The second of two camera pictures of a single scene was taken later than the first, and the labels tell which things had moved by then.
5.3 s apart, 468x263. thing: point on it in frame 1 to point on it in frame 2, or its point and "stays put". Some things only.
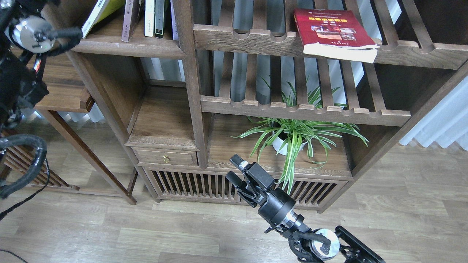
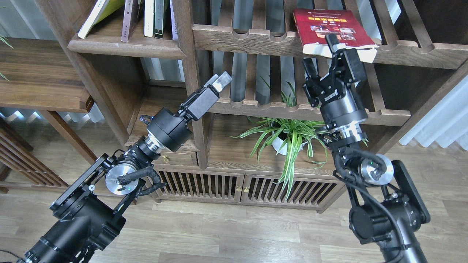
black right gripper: x=273 y=204 to x=335 y=91
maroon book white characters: x=134 y=10 stays put
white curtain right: x=446 y=122 stays put
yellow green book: x=103 y=9 stays put
